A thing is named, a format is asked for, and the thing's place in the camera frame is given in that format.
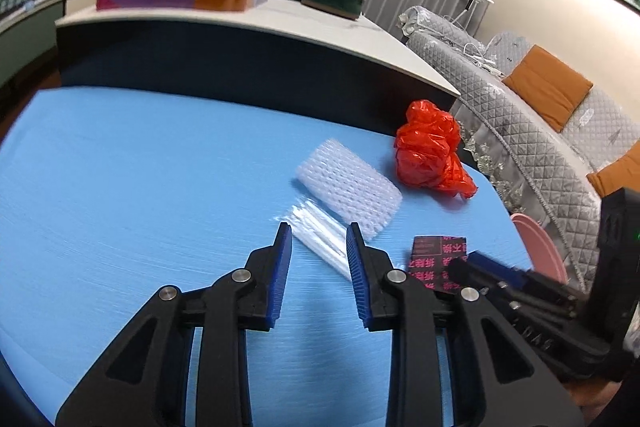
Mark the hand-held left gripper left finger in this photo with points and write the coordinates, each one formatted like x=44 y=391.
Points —
x=280 y=277

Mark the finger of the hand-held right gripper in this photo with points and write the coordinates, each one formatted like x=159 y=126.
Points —
x=525 y=312
x=492 y=263

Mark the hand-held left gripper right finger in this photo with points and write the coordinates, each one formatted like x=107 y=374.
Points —
x=359 y=277

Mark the clear plastic wrapper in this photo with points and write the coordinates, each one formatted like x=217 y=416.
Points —
x=320 y=237

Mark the black and pink packet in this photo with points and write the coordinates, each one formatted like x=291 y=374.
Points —
x=430 y=257

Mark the orange cushion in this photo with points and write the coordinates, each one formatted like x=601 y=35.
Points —
x=620 y=169
x=550 y=87

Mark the white foam net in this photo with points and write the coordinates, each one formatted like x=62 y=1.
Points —
x=345 y=187

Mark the grey quilted sofa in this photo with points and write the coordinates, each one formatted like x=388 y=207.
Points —
x=525 y=142

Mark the red plastic bag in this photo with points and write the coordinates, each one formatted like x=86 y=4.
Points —
x=425 y=147

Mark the blue mat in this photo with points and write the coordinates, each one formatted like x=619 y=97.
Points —
x=150 y=207

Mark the pale patterned cushion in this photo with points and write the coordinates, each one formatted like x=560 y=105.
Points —
x=510 y=52

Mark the white desk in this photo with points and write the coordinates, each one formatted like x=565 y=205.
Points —
x=300 y=37

